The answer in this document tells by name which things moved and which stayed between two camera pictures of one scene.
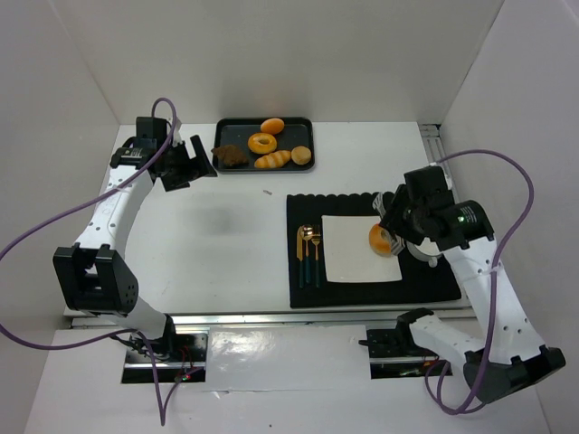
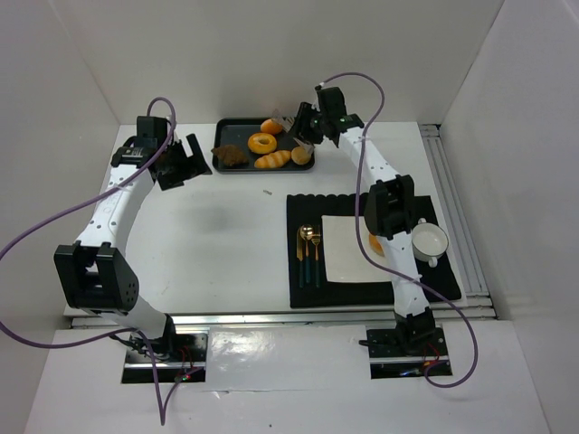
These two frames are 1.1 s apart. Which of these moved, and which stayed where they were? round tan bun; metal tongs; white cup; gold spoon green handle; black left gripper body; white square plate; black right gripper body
Moved: metal tongs; black right gripper body
Stayed: black left gripper body; white square plate; white cup; gold spoon green handle; round tan bun
